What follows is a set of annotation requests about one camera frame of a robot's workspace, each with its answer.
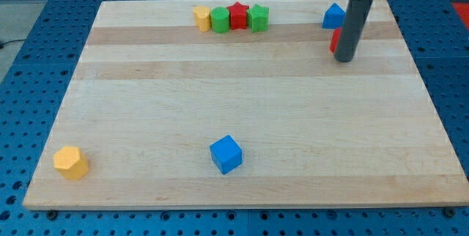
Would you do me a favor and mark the yellow heart block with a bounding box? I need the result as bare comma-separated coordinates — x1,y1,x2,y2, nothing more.
193,6,211,32

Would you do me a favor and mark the wooden board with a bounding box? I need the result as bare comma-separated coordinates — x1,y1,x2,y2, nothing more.
23,0,468,210

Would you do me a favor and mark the blue triangle block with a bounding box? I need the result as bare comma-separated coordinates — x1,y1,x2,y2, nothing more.
322,3,346,29

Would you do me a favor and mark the yellow hexagon block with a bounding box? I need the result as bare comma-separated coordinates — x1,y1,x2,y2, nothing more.
53,146,89,180

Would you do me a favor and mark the green star block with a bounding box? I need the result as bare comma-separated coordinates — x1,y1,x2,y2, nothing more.
246,4,269,32

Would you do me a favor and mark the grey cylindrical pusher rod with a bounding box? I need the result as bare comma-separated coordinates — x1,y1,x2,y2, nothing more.
334,0,373,62

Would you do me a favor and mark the blue cube block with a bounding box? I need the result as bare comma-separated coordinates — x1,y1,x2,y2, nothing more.
210,135,243,174

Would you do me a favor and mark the green cylinder block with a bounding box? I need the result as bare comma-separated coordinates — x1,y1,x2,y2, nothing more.
210,7,230,34

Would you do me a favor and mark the red star block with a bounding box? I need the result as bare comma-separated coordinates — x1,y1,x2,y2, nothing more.
227,1,249,30

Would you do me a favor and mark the red cylinder block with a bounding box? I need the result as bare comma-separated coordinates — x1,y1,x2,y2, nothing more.
329,27,341,53

